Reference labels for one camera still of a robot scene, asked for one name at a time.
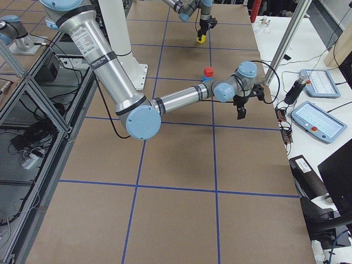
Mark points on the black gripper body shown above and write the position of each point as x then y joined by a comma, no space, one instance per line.
203,24
240,101

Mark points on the yellow cube block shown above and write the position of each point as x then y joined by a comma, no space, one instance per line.
201,40

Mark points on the red cube block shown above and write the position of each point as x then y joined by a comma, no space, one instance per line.
208,72

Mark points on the blue cube block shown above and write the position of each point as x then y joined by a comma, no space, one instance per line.
206,78

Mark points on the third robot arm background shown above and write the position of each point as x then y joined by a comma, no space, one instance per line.
12,29

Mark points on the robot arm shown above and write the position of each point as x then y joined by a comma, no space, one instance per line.
185,11
140,116

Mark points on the black cylinder device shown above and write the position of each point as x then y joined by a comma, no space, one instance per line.
295,91

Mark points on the orange circuit board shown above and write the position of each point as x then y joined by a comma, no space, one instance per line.
284,125

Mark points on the red fire extinguisher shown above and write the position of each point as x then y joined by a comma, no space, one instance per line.
255,9

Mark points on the far teach pendant tablet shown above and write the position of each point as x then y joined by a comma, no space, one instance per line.
320,84

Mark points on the teach pendant tablet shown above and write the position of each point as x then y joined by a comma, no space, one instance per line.
320,84
317,122

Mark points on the near teach pendant tablet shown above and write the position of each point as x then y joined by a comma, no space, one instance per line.
317,122

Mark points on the black box device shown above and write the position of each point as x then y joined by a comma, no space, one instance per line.
306,177

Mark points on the black monitor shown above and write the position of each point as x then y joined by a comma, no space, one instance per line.
335,171

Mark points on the blue tape grid lines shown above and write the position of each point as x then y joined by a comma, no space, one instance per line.
198,192

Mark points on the aluminium frame post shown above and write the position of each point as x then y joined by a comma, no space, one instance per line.
293,25

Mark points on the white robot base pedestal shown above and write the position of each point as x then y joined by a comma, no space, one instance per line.
118,36

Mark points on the aluminium frame rack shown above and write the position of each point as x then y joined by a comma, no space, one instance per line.
43,102

